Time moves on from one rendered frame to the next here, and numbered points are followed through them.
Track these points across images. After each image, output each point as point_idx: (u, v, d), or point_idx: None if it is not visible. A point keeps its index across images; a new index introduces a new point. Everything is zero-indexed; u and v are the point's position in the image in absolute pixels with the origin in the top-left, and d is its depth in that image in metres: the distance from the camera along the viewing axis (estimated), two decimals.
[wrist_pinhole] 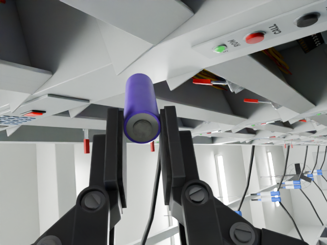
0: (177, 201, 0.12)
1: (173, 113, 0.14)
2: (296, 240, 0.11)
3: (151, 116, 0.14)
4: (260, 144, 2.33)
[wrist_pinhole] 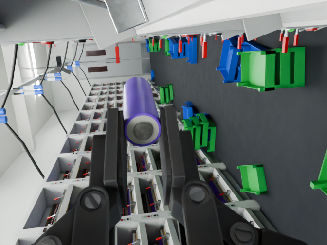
0: (177, 201, 0.12)
1: (173, 113, 0.14)
2: (296, 240, 0.11)
3: None
4: None
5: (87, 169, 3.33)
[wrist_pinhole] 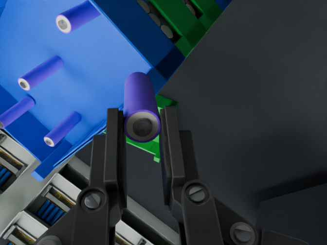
0: (177, 201, 0.12)
1: (173, 113, 0.14)
2: (296, 240, 0.11)
3: None
4: None
5: None
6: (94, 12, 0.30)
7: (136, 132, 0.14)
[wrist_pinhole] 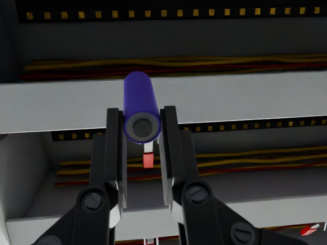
0: (177, 201, 0.12)
1: (173, 113, 0.14)
2: (296, 240, 0.11)
3: None
4: None
5: None
6: None
7: None
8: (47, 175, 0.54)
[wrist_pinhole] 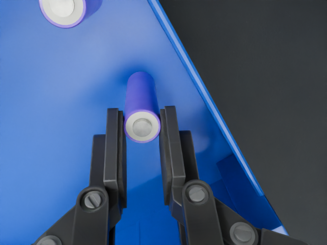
0: (177, 201, 0.12)
1: (173, 113, 0.14)
2: (296, 240, 0.11)
3: None
4: None
5: None
6: (156, 101, 0.17)
7: None
8: None
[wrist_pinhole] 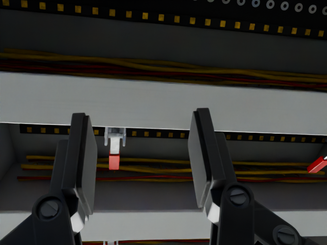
0: (217, 204, 0.12)
1: (208, 115, 0.14)
2: None
3: None
4: None
5: None
6: None
7: None
8: (11, 167, 0.52)
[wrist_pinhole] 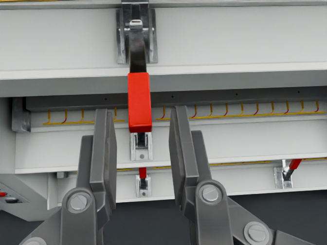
0: (190, 201, 0.12)
1: (185, 113, 0.14)
2: None
3: None
4: None
5: None
6: None
7: None
8: None
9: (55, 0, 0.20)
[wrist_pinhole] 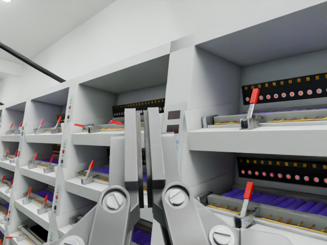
0: (157, 204, 0.12)
1: (156, 115, 0.13)
2: (274, 235, 0.11)
3: None
4: (2, 115, 2.38)
5: None
6: None
7: None
8: None
9: None
